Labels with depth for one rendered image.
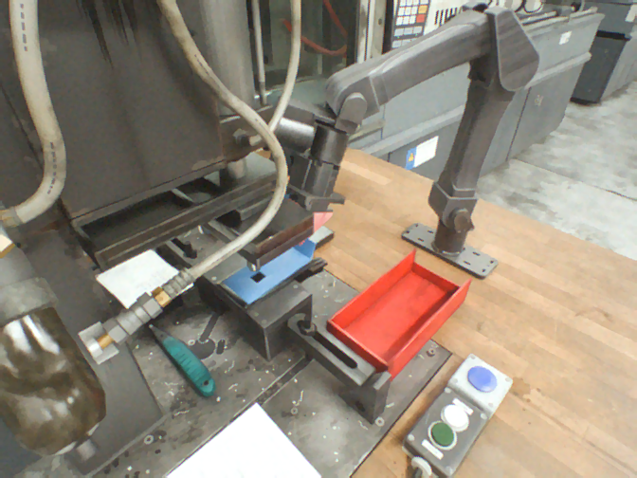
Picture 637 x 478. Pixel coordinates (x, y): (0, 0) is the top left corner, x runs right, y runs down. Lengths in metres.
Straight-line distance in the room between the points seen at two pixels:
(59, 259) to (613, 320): 0.84
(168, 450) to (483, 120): 0.68
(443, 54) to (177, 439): 0.65
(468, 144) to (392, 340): 0.36
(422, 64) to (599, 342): 0.54
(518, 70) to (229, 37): 0.43
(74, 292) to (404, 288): 0.54
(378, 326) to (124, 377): 0.39
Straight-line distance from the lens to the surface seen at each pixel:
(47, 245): 0.40
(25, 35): 0.31
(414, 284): 0.78
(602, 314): 0.87
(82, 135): 0.38
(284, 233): 0.50
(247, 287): 0.64
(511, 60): 0.67
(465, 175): 0.75
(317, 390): 0.62
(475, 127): 0.72
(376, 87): 0.60
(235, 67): 0.46
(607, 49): 5.07
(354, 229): 0.90
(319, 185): 0.62
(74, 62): 0.36
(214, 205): 0.49
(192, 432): 0.62
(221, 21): 0.45
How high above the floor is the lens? 1.44
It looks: 38 degrees down
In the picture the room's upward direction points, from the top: straight up
